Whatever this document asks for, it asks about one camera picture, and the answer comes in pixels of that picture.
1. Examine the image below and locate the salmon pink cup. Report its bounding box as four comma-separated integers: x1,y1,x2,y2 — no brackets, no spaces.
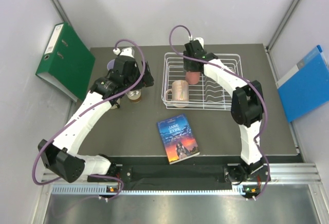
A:
185,71,200,85

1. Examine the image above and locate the cream and brown cup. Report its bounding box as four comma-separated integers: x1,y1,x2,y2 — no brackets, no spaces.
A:
126,89,141,103

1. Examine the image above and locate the cream mug black handle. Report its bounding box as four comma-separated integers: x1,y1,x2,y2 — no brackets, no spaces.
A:
110,98,121,109

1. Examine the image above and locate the lilac cup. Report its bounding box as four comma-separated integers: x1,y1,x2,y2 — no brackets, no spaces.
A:
107,59,115,70

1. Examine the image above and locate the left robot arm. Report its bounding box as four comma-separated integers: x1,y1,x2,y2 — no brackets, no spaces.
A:
38,47,154,183

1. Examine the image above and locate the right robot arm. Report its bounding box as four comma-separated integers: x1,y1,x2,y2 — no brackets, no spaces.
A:
183,38,263,181

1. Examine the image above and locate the pink mug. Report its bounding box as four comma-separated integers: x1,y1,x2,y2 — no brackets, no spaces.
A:
165,80,189,108

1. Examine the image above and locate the Jane Eyre book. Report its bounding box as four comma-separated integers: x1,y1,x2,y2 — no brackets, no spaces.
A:
157,114,200,164

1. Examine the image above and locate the green lever arch binder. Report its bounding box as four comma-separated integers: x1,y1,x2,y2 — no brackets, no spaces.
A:
35,23,95,102

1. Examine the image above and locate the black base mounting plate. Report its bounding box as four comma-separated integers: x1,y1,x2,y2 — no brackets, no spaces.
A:
86,163,273,190

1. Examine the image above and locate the blue folder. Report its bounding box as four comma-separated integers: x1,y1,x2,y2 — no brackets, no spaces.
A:
276,45,328,122

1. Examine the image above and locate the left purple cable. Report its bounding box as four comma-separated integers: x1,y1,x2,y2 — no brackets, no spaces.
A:
31,39,145,202

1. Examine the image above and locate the purple cable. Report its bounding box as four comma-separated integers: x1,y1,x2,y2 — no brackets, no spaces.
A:
31,39,145,202
169,25,272,201

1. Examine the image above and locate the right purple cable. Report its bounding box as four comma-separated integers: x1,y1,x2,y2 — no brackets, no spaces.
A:
169,25,272,201

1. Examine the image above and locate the white slotted cable duct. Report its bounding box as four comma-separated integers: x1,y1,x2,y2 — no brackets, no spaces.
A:
51,184,260,195

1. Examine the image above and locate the aluminium frame rail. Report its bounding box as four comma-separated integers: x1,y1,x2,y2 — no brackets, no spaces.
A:
41,162,322,185

